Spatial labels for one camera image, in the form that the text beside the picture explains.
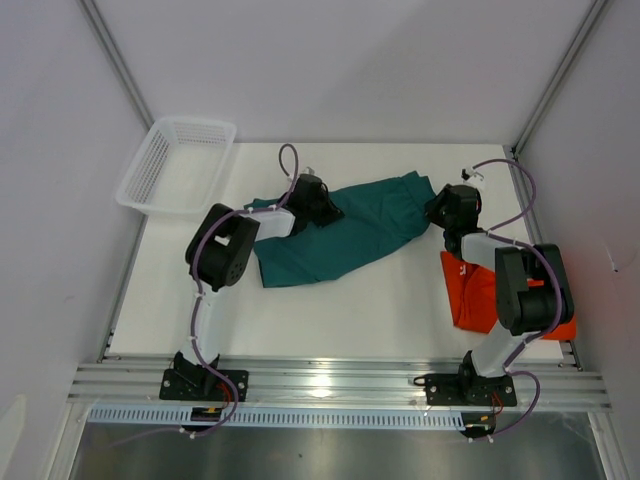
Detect green shorts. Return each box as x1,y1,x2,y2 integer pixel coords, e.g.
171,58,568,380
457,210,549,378
254,171,436,288

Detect orange shorts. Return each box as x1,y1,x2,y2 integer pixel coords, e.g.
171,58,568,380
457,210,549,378
441,244,577,341

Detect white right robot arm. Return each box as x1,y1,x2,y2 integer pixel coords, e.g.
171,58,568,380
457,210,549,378
425,185,574,404

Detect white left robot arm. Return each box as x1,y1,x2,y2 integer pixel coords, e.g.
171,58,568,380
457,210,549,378
170,173,345,400

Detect white plastic basket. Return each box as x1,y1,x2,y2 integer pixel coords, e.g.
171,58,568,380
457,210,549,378
115,116,237,216

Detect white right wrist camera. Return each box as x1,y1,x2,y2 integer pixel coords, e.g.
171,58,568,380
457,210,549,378
461,167,486,191

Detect aluminium corner post right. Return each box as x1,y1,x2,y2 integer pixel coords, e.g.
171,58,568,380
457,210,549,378
509,0,614,156

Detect aluminium corner post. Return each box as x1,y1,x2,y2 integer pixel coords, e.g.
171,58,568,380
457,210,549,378
76,0,155,130
509,0,614,156

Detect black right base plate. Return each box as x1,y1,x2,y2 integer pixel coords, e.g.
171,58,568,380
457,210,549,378
413,373,517,407

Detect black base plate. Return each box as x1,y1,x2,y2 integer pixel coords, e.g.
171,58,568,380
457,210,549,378
159,369,249,403
413,373,517,407

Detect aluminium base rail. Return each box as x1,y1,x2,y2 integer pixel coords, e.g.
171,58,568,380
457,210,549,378
68,356,612,412

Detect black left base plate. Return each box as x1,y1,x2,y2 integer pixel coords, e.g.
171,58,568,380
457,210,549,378
159,369,249,403

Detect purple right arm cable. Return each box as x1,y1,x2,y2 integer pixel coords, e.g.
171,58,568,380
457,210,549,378
459,157,566,441

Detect white slotted cable duct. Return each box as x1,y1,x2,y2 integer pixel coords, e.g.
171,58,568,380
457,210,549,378
87,404,465,431

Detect aluminium corner post left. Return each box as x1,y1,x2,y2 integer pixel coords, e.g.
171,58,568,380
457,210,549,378
76,0,155,130

